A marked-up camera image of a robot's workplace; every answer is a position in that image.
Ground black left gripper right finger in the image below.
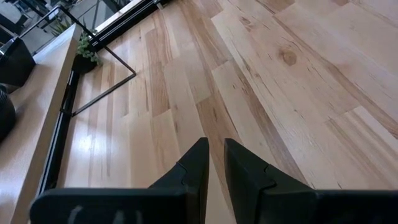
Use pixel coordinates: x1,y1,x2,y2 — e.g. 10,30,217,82
223,138,318,224

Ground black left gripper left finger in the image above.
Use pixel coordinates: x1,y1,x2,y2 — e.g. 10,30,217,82
148,137,210,224

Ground black leaf shaped plate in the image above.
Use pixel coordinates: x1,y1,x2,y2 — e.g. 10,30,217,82
0,84,17,142

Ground black wavy square plate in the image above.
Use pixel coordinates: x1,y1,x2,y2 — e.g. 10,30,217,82
0,36,37,88

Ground wooden shelf riser black legs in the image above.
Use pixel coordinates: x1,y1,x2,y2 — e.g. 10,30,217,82
0,4,137,224

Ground small green potted plant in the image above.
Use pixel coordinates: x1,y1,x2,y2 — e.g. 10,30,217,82
72,30,102,75

